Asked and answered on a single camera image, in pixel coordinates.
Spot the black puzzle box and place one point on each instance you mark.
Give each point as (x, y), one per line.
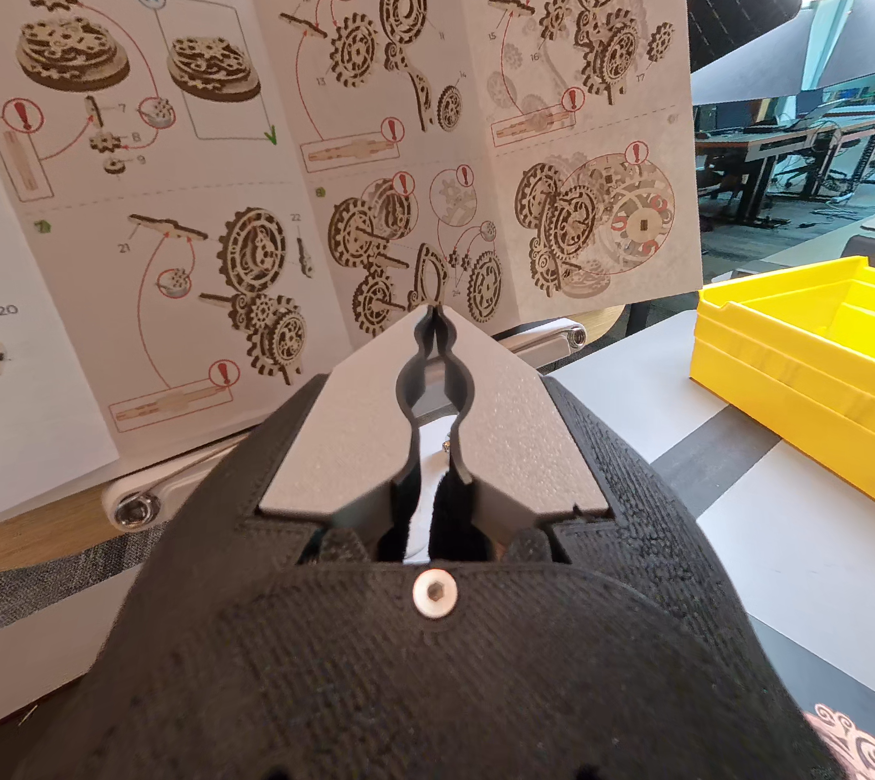
(847, 746)

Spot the background office desk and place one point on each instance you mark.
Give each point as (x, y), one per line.
(765, 144)

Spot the grey partition panel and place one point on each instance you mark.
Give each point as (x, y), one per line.
(752, 69)
(854, 42)

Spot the yellow plastic bin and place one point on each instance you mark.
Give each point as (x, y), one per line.
(786, 383)

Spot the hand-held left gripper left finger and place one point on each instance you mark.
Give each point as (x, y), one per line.
(342, 445)

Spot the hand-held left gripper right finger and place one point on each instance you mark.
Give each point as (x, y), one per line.
(526, 445)

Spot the grey fabric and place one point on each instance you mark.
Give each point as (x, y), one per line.
(55, 588)

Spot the grey laptop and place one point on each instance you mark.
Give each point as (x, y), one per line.
(817, 114)

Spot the grey desk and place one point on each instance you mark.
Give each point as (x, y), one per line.
(786, 554)

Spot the paper instruction sheet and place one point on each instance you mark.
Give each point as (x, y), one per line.
(205, 247)

